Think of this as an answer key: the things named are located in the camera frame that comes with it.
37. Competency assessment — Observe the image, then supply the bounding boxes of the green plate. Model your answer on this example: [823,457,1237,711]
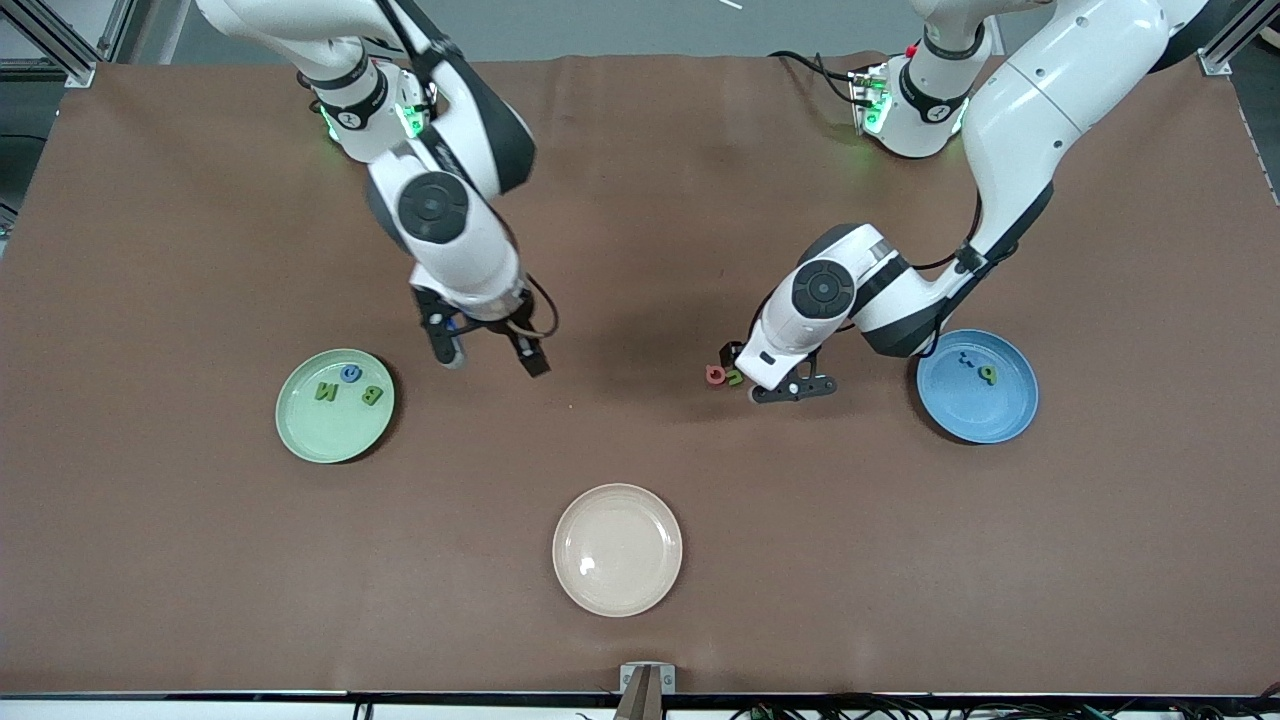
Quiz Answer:
[275,348,396,465]

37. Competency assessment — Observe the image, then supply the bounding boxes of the beige plate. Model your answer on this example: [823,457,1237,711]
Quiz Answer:
[552,483,684,618]

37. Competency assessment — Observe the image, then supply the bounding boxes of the blue plate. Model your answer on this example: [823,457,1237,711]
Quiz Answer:
[916,329,1040,446]

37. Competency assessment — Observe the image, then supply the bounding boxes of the brown table cover mat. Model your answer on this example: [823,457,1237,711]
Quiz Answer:
[0,52,1280,697]

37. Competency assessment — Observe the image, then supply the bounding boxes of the black base cable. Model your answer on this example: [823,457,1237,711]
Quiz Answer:
[768,50,863,107]

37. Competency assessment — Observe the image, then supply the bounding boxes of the metal bracket plate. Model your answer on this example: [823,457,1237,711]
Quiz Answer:
[619,662,677,695]

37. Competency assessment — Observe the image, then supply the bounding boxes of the brown camera post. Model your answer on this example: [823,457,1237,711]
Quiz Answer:
[612,666,665,720]

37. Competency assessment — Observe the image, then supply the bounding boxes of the aluminium frame post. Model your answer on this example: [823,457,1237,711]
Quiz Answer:
[0,0,99,89]
[1205,0,1280,77]

